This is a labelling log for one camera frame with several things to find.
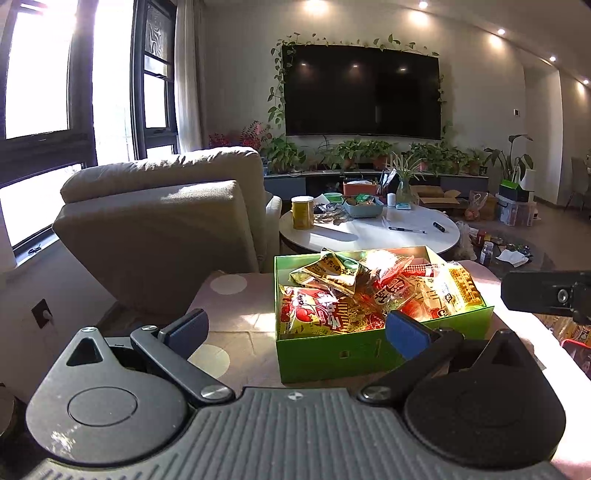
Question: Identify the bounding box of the glass vase with plant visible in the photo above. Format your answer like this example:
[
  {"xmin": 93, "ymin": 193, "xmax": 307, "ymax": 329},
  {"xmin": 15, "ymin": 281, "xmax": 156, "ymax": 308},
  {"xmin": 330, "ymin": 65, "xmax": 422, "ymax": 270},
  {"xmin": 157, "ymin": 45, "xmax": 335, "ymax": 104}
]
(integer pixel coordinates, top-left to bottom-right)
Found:
[{"xmin": 387, "ymin": 152, "xmax": 428, "ymax": 206}]

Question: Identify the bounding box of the plastic bag with fruit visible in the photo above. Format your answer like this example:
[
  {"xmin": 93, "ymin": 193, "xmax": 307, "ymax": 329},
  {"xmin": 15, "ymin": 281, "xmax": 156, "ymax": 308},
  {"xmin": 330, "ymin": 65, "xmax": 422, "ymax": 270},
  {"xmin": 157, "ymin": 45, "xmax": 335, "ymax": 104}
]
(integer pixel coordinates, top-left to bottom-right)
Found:
[{"xmin": 464, "ymin": 191, "xmax": 490, "ymax": 222}]

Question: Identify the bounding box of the black wall outlet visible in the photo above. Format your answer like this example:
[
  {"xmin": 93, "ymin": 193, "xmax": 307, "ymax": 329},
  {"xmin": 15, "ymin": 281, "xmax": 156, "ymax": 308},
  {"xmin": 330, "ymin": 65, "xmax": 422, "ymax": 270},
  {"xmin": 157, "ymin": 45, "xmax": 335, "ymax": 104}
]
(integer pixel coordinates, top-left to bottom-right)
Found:
[{"xmin": 31, "ymin": 299, "xmax": 54, "ymax": 329}]

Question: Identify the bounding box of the tall leafy plant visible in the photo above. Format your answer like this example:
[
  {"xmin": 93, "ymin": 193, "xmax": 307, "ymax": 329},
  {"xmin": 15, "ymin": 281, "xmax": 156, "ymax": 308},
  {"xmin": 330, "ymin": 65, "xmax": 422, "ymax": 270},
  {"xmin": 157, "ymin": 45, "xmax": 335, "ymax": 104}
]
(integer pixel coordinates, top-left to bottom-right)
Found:
[{"xmin": 484, "ymin": 134, "xmax": 535, "ymax": 185}]

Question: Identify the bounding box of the grey television cabinet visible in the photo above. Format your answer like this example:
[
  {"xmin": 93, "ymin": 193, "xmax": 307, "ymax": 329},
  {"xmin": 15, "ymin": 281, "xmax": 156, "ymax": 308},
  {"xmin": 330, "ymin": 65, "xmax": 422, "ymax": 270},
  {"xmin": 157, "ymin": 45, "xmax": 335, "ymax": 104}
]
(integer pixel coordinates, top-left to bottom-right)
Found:
[{"xmin": 263, "ymin": 168, "xmax": 490, "ymax": 201}]

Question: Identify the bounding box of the black pen holder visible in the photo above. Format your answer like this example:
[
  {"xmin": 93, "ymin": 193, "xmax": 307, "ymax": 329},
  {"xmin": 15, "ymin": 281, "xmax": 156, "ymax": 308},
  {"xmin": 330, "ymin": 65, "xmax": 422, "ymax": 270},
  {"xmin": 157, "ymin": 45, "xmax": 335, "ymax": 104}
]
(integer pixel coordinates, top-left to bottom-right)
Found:
[{"xmin": 376, "ymin": 170, "xmax": 398, "ymax": 197}]

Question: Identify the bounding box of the dark round table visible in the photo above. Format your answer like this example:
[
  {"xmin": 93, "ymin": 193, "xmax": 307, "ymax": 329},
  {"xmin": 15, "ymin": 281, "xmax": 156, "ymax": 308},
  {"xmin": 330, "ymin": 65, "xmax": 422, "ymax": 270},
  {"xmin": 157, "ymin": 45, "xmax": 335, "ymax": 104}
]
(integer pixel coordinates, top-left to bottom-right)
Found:
[{"xmin": 466, "ymin": 228, "xmax": 557, "ymax": 278}]

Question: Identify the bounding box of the clear storage box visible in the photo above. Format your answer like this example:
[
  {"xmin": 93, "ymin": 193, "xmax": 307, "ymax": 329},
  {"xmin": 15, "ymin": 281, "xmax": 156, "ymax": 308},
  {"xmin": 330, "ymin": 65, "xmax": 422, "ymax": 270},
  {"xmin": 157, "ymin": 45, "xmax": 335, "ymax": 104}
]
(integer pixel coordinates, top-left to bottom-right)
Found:
[{"xmin": 496, "ymin": 194, "xmax": 541, "ymax": 227}]

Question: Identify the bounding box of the wall television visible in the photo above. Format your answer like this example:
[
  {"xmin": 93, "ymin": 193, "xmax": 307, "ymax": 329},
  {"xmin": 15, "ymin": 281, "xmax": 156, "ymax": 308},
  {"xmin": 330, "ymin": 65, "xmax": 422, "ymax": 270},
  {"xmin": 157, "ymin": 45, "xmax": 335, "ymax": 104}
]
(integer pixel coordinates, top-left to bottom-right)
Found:
[{"xmin": 281, "ymin": 44, "xmax": 443, "ymax": 140}]

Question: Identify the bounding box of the pink dotted tablecloth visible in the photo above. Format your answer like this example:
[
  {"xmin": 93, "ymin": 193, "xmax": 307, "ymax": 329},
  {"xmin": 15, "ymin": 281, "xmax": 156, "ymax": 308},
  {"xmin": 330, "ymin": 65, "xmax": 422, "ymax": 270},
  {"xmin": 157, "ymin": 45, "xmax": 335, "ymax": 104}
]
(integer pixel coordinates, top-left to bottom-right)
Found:
[{"xmin": 187, "ymin": 258, "xmax": 591, "ymax": 472}]

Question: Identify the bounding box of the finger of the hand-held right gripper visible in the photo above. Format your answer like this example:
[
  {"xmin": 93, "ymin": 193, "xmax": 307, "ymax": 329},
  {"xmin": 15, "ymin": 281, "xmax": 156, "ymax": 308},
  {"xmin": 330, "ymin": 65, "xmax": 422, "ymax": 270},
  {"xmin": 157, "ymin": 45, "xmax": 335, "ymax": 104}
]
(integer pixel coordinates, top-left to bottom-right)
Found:
[{"xmin": 501, "ymin": 271, "xmax": 591, "ymax": 325}]

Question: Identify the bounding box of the large black framed window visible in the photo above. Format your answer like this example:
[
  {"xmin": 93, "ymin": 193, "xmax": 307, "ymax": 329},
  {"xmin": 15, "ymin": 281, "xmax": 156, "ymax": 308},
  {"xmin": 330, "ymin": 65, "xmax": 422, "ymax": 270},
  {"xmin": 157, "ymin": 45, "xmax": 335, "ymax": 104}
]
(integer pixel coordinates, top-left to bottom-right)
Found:
[{"xmin": 0, "ymin": 0, "xmax": 139, "ymax": 268}]

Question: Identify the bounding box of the red white snack packet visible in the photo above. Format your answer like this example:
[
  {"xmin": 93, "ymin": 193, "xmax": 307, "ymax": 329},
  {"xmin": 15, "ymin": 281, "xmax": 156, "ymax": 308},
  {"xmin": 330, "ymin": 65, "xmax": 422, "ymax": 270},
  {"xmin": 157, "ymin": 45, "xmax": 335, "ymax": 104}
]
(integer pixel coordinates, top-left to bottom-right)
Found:
[{"xmin": 278, "ymin": 285, "xmax": 352, "ymax": 340}]

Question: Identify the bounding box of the yellow can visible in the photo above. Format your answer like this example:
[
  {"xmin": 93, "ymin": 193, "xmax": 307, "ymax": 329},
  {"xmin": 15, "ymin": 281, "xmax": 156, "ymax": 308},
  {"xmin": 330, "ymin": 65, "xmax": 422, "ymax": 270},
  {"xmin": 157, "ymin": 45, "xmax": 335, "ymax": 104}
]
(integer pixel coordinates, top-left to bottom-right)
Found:
[{"xmin": 291, "ymin": 196, "xmax": 315, "ymax": 230}]

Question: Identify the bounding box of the green cardboard box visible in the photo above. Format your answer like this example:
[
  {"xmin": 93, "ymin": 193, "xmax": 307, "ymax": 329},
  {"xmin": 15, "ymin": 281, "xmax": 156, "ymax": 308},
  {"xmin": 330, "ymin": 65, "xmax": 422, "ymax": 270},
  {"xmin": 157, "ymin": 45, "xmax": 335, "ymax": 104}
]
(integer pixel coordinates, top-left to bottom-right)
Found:
[{"xmin": 273, "ymin": 244, "xmax": 496, "ymax": 385}]

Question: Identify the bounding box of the row of green potted plants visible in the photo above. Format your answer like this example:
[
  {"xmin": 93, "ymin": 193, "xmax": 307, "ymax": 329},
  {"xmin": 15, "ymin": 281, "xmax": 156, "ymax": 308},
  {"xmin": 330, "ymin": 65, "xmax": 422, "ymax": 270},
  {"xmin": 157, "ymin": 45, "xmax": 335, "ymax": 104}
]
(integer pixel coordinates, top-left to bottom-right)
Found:
[{"xmin": 261, "ymin": 134, "xmax": 490, "ymax": 176}]

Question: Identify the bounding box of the green black box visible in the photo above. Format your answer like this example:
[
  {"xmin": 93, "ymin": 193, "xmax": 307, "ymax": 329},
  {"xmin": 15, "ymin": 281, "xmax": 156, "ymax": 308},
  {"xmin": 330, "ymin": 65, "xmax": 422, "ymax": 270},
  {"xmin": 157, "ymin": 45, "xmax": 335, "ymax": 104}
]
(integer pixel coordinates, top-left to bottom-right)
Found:
[{"xmin": 499, "ymin": 181, "xmax": 532, "ymax": 203}]

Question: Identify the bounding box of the narrow black framed window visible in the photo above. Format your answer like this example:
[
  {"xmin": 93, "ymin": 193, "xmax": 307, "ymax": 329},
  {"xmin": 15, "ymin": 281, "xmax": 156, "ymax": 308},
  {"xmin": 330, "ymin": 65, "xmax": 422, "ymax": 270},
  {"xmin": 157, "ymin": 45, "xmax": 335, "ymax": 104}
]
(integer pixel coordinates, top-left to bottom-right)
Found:
[{"xmin": 131, "ymin": 0, "xmax": 182, "ymax": 160}]

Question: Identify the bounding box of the red yellow patterned snack packet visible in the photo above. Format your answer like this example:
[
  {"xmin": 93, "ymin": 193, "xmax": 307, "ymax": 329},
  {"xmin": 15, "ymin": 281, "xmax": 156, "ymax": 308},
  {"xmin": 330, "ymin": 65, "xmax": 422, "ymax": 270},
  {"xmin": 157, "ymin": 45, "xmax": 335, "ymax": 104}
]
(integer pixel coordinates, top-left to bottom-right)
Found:
[{"xmin": 344, "ymin": 295, "xmax": 389, "ymax": 332}]

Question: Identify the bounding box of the brown patterned snack packet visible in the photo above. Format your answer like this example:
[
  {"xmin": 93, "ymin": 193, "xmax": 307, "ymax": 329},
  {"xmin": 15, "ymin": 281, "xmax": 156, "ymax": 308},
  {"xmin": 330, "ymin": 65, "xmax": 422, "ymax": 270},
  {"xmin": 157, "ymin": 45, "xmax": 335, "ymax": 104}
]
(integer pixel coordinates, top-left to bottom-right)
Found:
[{"xmin": 290, "ymin": 249, "xmax": 363, "ymax": 296}]

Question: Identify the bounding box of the green ivy vine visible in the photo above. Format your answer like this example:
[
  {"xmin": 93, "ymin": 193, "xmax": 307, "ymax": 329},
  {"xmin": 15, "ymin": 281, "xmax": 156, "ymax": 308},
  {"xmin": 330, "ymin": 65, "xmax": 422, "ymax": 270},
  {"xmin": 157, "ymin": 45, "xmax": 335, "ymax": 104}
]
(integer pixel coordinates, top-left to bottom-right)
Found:
[{"xmin": 267, "ymin": 32, "xmax": 448, "ymax": 134}]

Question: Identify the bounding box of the teal bowl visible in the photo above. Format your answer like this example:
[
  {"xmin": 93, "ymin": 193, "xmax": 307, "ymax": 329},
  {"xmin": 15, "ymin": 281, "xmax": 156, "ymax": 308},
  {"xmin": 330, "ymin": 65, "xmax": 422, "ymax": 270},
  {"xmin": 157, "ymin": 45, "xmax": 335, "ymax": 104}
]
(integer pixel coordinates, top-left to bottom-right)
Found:
[{"xmin": 344, "ymin": 196, "xmax": 385, "ymax": 219}]

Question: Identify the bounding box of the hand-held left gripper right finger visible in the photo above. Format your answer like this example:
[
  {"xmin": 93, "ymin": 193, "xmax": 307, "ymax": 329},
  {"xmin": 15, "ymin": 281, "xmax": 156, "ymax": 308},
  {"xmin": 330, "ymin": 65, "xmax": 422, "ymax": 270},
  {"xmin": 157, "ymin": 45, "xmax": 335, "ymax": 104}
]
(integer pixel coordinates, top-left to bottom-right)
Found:
[{"xmin": 359, "ymin": 310, "xmax": 541, "ymax": 402}]

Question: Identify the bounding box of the grey dining chair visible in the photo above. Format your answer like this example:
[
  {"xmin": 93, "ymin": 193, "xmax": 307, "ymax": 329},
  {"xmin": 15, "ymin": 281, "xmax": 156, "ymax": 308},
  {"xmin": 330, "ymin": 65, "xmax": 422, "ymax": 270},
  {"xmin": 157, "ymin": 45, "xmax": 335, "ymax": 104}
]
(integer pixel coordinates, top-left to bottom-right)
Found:
[{"xmin": 568, "ymin": 157, "xmax": 591, "ymax": 213}]

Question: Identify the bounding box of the beige armchair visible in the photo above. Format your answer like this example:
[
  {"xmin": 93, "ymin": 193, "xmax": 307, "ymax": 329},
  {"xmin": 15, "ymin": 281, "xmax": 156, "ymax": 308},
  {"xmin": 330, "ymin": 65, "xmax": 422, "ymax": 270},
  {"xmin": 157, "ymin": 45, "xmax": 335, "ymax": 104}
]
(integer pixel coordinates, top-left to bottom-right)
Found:
[{"xmin": 52, "ymin": 147, "xmax": 283, "ymax": 319}]

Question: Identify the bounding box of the round white table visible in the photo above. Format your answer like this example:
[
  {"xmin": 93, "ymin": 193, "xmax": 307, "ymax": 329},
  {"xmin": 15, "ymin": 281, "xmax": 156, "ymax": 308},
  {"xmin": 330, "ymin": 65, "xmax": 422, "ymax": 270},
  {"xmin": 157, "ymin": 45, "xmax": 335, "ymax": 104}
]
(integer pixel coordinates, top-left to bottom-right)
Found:
[{"xmin": 278, "ymin": 203, "xmax": 461, "ymax": 257}]

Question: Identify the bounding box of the open cardboard box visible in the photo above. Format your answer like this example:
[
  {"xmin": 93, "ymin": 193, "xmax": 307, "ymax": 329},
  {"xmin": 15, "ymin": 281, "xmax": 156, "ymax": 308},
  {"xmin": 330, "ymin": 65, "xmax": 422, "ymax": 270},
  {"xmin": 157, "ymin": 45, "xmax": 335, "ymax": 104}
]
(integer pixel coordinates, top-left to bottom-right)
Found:
[{"xmin": 411, "ymin": 185, "xmax": 462, "ymax": 210}]

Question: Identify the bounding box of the red flower plant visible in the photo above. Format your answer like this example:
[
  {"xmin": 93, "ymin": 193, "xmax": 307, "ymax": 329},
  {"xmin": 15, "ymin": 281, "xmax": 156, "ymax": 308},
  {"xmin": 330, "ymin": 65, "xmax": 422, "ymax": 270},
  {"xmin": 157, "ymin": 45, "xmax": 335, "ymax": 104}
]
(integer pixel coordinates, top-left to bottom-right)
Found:
[{"xmin": 208, "ymin": 121, "xmax": 273, "ymax": 151}]

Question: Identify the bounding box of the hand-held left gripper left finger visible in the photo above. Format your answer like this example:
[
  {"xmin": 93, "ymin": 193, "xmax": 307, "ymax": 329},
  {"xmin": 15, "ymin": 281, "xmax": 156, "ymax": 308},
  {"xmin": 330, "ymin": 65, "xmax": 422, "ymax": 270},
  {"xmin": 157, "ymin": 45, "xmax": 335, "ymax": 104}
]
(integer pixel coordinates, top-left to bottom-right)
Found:
[{"xmin": 58, "ymin": 308, "xmax": 235, "ymax": 402}]

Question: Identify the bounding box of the clear plastic bag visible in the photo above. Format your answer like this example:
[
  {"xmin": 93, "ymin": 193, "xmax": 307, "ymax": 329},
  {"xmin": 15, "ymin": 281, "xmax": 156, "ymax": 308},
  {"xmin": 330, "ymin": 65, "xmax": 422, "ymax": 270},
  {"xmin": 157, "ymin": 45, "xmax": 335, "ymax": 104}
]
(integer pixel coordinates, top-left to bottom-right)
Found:
[{"xmin": 455, "ymin": 222, "xmax": 478, "ymax": 261}]

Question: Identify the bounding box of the pale curtain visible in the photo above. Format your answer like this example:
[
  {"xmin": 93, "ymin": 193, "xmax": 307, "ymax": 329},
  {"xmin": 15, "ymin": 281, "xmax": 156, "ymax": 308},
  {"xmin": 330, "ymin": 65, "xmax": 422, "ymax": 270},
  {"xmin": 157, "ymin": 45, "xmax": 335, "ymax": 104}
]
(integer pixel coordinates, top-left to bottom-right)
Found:
[{"xmin": 173, "ymin": 0, "xmax": 208, "ymax": 153}]

